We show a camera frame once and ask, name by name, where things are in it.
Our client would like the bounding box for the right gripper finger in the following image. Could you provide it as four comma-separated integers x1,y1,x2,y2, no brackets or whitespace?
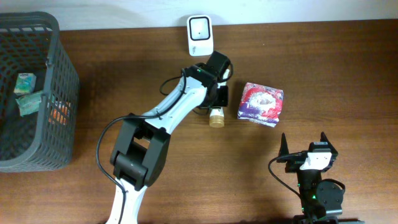
278,133,289,157
320,131,329,143

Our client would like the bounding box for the white tube with gold cap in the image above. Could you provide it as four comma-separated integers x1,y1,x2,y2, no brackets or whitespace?
209,108,224,128

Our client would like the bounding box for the pink purple tissue pack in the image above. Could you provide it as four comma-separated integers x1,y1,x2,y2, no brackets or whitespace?
238,82,284,128

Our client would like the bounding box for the teal wet wipes packet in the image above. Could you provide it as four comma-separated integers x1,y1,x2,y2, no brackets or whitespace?
16,90,43,116

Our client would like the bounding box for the small green tissue packet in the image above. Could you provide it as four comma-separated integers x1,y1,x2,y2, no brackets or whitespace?
14,73,36,96

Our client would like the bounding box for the small orange tissue packet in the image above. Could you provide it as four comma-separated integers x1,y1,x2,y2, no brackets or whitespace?
48,101,71,126

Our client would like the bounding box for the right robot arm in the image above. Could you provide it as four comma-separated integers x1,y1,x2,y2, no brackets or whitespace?
268,132,363,224

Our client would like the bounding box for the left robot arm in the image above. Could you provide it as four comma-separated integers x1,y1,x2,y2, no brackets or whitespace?
106,51,233,223

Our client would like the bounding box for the white barcode scanner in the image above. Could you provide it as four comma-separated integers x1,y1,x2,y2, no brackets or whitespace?
187,15,214,57

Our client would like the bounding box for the grey plastic mesh basket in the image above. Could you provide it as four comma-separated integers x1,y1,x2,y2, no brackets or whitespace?
1,12,80,172

